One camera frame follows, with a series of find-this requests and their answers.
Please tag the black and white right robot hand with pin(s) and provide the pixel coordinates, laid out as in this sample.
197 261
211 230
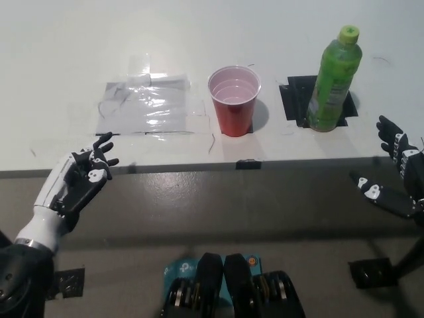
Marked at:
414 179

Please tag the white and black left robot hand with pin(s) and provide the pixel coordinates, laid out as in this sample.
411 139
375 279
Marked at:
77 189

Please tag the green plastic drink bottle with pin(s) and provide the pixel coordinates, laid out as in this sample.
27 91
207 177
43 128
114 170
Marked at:
334 76

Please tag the red plastic cup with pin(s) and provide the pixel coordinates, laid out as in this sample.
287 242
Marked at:
235 116

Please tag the black metal table leg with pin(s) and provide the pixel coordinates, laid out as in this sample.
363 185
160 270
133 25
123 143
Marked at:
2 236
410 255

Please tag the clear plastic sheet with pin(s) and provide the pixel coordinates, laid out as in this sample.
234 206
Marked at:
142 106

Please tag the teal cardboard router box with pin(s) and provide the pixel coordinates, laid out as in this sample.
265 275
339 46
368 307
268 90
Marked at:
180 268

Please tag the black tape square marker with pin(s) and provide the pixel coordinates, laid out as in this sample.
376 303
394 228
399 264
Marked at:
293 102

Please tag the black tape strip on edge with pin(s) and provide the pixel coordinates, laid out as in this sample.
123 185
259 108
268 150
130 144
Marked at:
248 164

